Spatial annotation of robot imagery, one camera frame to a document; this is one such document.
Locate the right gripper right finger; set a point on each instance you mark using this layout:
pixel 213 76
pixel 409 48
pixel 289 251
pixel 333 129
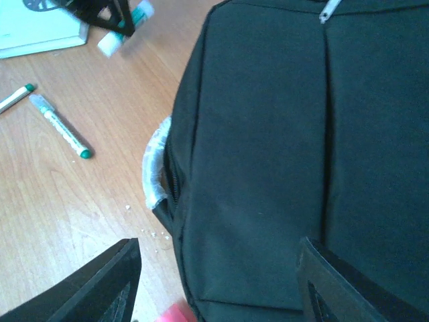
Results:
pixel 333 290

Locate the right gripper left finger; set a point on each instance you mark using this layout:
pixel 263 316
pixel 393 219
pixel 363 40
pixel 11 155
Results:
pixel 104 289

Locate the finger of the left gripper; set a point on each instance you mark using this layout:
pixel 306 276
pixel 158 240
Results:
pixel 120 20
pixel 89 11

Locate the grey notebook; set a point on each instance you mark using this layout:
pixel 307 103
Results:
pixel 29 27

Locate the black student backpack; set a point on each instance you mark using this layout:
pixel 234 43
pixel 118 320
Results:
pixel 299 119

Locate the pink highlighter marker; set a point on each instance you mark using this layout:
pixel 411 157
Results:
pixel 178 312

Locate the blue whiteboard marker pen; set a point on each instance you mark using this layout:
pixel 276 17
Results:
pixel 16 96

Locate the clear silver pen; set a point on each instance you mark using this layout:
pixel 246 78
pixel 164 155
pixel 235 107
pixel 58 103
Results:
pixel 49 112

